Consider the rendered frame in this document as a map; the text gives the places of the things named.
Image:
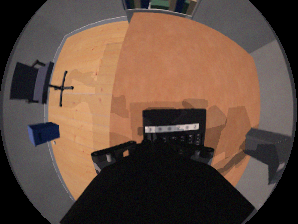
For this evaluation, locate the black lighting desk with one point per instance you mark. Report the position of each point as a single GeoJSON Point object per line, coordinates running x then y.
{"type": "Point", "coordinates": [187, 125]}

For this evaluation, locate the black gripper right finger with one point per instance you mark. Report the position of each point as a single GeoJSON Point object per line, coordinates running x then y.
{"type": "Point", "coordinates": [191, 151]}

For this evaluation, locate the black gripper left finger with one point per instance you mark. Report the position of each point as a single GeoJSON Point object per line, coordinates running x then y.
{"type": "Point", "coordinates": [108, 156]}

